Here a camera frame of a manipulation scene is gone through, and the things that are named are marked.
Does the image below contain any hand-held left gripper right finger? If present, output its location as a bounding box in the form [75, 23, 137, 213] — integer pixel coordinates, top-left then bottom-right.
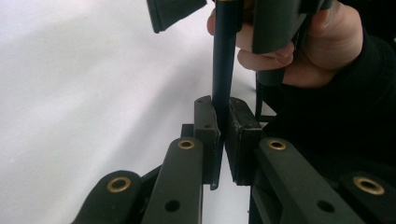
[225, 96, 264, 187]

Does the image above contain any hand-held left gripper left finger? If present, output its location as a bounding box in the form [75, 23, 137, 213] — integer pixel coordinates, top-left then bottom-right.
[181, 94, 225, 191]

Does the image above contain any dark blue pen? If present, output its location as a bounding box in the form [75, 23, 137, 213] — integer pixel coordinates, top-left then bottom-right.
[211, 0, 242, 140]

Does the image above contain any white table cover board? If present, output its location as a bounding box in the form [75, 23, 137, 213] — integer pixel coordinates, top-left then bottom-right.
[0, 0, 283, 224]

